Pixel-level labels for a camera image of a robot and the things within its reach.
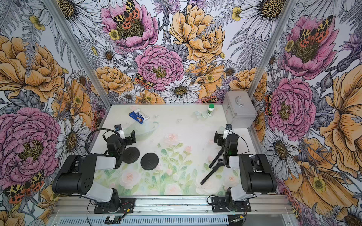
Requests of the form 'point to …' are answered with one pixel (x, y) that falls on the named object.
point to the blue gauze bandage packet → (139, 116)
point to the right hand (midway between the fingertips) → (222, 134)
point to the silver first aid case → (239, 109)
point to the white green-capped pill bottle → (210, 108)
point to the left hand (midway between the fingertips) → (127, 134)
